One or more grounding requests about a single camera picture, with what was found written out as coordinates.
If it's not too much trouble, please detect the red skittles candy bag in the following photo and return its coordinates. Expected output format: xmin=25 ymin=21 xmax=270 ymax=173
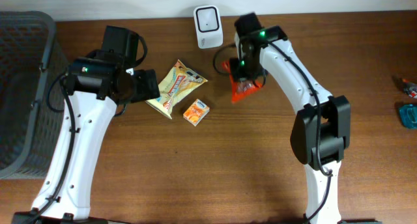
xmin=222 ymin=61 xmax=262 ymax=104

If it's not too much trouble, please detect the cream snack bag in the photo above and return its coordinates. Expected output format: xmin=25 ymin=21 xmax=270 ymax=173
xmin=146 ymin=59 xmax=208 ymax=119

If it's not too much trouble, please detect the small orange box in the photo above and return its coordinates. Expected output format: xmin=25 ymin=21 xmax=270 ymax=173
xmin=183 ymin=99 xmax=210 ymax=126

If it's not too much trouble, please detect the silver black snack packet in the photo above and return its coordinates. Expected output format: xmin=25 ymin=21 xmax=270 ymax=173
xmin=401 ymin=78 xmax=417 ymax=98

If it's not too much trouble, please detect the blue mouthwash bottle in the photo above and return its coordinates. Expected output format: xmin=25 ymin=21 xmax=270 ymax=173
xmin=399 ymin=104 xmax=416 ymax=130

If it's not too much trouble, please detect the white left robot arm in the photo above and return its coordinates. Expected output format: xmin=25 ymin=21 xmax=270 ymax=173
xmin=12 ymin=25 xmax=160 ymax=223

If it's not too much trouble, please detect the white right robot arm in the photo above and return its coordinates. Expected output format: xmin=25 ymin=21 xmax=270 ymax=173
xmin=229 ymin=13 xmax=351 ymax=223

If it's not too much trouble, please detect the white barcode scanner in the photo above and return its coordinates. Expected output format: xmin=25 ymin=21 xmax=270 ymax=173
xmin=193 ymin=5 xmax=223 ymax=49

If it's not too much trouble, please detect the grey plastic mesh basket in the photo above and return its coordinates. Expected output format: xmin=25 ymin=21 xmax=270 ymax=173
xmin=1 ymin=11 xmax=68 ymax=180

